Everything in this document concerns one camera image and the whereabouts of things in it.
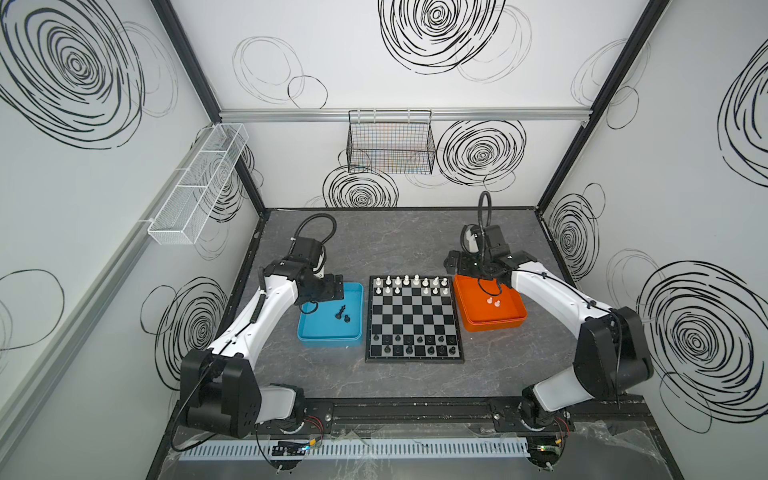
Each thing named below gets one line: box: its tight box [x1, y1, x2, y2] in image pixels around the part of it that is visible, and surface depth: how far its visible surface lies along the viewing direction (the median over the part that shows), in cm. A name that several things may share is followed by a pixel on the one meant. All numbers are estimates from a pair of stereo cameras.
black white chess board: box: [365, 275, 465, 364], surface depth 91 cm
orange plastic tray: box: [453, 274, 528, 333], surface depth 93 cm
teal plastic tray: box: [297, 282, 364, 347], surface depth 91 cm
